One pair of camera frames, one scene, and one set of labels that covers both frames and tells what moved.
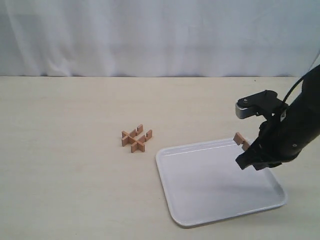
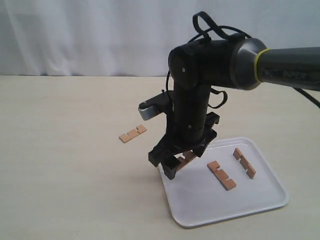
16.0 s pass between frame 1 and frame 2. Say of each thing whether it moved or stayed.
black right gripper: moved
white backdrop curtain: stayed
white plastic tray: stayed
